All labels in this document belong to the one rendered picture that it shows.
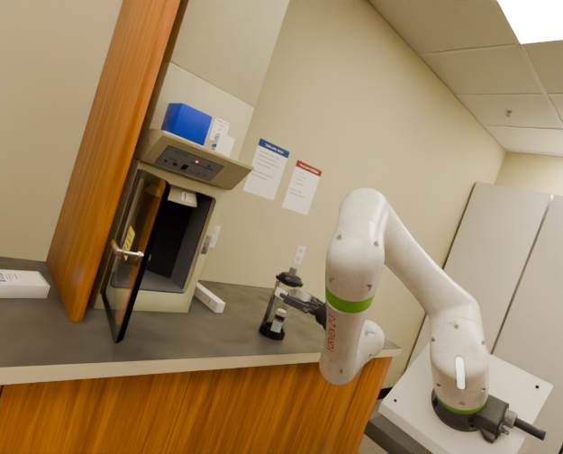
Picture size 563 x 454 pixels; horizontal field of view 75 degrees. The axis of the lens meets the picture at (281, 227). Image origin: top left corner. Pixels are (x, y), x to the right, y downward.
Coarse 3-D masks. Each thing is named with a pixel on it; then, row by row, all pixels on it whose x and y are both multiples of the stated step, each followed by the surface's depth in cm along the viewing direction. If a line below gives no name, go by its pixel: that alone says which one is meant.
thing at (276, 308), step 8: (288, 288) 133; (296, 288) 134; (272, 296) 136; (296, 296) 137; (272, 304) 135; (280, 304) 133; (272, 312) 134; (280, 312) 134; (288, 312) 135; (264, 320) 137; (272, 320) 134; (280, 320) 134; (288, 320) 137; (272, 328) 134; (280, 328) 135
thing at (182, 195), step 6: (174, 186) 120; (174, 192) 120; (180, 192) 121; (186, 192) 123; (192, 192) 125; (168, 198) 119; (174, 198) 119; (180, 198) 121; (186, 198) 122; (192, 198) 124; (186, 204) 122; (192, 204) 124
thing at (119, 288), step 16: (144, 176) 100; (144, 192) 96; (160, 192) 83; (144, 208) 92; (160, 208) 82; (128, 224) 102; (144, 224) 88; (144, 240) 85; (128, 256) 94; (144, 256) 83; (112, 272) 104; (128, 272) 90; (112, 288) 100; (128, 288) 86; (112, 304) 95; (128, 304) 83; (112, 320) 92
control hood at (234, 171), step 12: (156, 132) 102; (168, 132) 100; (144, 144) 107; (156, 144) 101; (168, 144) 102; (180, 144) 103; (192, 144) 104; (144, 156) 105; (156, 156) 105; (204, 156) 109; (216, 156) 110; (228, 156) 113; (168, 168) 111; (228, 168) 116; (240, 168) 118; (252, 168) 119; (204, 180) 119; (216, 180) 120; (228, 180) 122; (240, 180) 123
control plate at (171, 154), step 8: (168, 152) 105; (176, 152) 105; (184, 152) 106; (160, 160) 107; (168, 160) 107; (176, 160) 108; (184, 160) 109; (192, 160) 110; (200, 160) 110; (208, 160) 111; (176, 168) 111; (200, 168) 113; (208, 168) 114; (216, 168) 115; (200, 176) 116; (208, 176) 117
